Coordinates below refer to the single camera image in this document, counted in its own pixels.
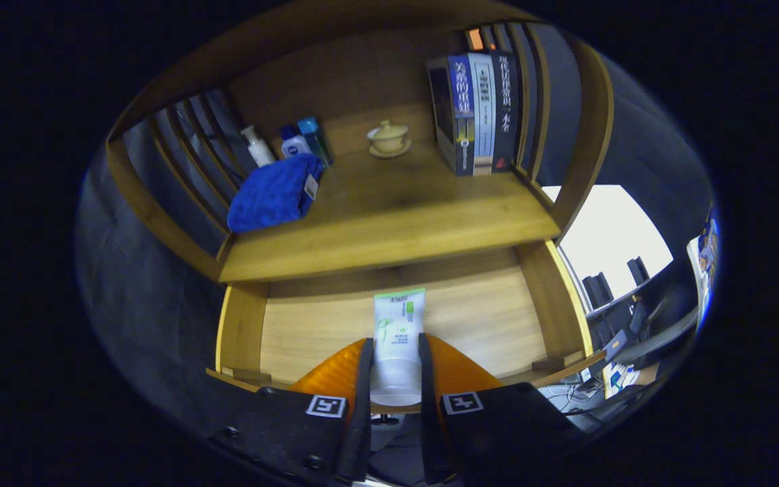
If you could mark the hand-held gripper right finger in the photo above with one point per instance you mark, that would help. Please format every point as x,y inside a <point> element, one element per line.
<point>498,426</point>

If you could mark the wooden cabinet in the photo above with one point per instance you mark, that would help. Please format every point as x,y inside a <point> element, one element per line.
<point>335,74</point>

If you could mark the white spine book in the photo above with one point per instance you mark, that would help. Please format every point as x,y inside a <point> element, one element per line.
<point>483,101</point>

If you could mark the blue folded towel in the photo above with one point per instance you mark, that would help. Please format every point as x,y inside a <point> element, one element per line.
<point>271,193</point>

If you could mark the white drawer unit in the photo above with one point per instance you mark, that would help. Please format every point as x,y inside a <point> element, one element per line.
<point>606,230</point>

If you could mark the black spine book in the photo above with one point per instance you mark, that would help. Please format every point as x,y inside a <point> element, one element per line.
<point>506,101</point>

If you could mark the wooden countertop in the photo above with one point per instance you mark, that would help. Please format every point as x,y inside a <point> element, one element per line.
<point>396,216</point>

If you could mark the beige lidded teacup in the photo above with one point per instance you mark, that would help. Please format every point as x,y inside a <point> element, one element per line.
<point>388,137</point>

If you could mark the black backdrop cloth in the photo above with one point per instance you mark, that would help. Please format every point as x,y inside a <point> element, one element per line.
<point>139,304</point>

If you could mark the blue patterned gift bag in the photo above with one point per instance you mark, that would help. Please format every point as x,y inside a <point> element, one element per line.
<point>709,250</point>

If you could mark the blue spine book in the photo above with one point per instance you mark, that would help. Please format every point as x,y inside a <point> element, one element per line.
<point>460,101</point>

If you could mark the teal bottle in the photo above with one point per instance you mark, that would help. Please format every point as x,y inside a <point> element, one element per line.
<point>312,132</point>

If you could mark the white bottle with blue cap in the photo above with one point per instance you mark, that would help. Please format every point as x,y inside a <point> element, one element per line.
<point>295,144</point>

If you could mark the white pump bottle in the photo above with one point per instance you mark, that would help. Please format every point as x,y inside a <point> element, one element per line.
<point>259,152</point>

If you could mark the wooden drawer with black knob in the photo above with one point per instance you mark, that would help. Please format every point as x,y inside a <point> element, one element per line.
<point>484,325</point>

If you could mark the beige saucer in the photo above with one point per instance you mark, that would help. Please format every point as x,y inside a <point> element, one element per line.
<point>389,153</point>

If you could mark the white tube with green label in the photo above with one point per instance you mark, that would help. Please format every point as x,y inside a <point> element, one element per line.
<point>396,338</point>

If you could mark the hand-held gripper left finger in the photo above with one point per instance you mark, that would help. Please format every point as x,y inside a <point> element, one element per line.
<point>295,429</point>

